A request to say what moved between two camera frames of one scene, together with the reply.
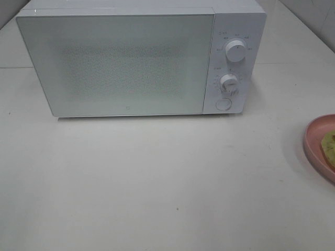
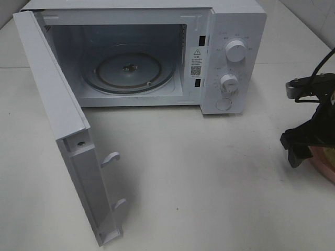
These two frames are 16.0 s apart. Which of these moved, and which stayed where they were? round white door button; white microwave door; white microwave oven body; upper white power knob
Moved: white microwave door
Stayed: upper white power knob; round white door button; white microwave oven body
